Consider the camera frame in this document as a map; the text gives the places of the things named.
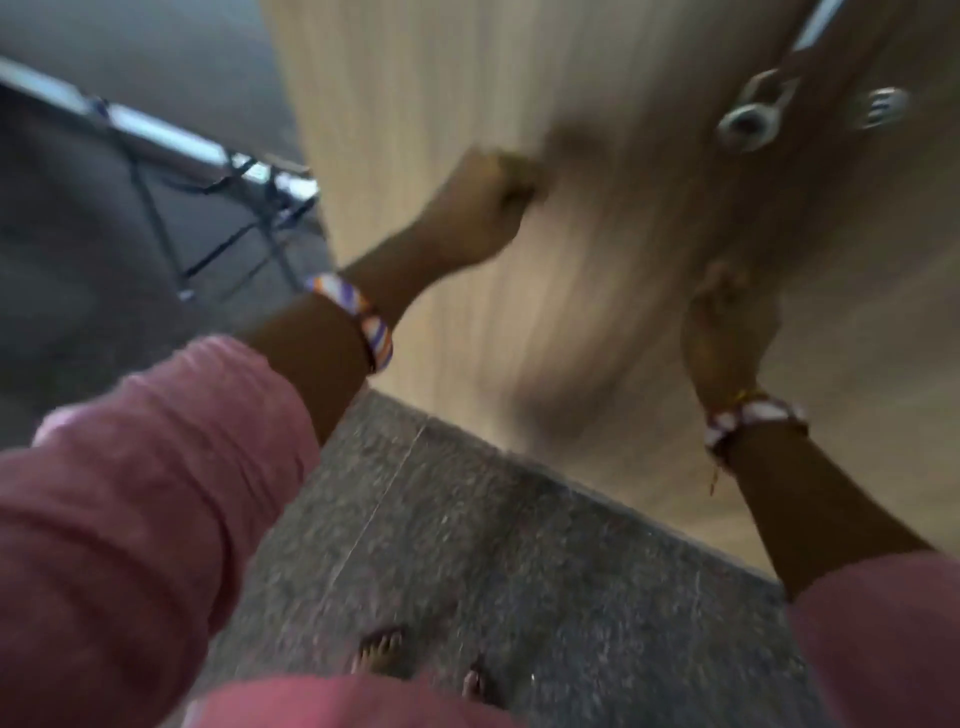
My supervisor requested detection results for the person's left hand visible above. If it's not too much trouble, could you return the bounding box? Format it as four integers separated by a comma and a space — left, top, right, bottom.
412, 145, 549, 279

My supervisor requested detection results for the person's right hand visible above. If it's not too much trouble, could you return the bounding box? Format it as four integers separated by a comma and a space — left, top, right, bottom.
682, 262, 785, 419

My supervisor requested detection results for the metal door handle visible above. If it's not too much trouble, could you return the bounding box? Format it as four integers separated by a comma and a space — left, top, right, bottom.
792, 0, 849, 54

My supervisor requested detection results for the person's left forearm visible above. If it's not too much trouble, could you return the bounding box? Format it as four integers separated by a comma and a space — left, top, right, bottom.
240, 225, 452, 444

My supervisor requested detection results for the person's right forearm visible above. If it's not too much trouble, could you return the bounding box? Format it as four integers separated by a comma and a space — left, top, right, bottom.
727, 427, 932, 602

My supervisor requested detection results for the person's bare foot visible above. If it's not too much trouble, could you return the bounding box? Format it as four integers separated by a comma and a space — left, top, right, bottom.
457, 660, 504, 707
352, 625, 410, 680

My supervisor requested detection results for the striped white purple bangle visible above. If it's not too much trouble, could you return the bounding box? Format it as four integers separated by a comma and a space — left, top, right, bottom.
705, 396, 812, 459

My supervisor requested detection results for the striped orange purple bangle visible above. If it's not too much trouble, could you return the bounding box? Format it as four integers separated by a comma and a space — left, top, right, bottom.
304, 271, 396, 374

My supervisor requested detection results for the round metal door lock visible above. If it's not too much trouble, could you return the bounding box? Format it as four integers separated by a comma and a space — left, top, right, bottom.
855, 85, 912, 132

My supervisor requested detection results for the dark wooden desk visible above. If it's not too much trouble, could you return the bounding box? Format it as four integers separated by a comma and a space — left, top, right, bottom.
0, 57, 320, 302

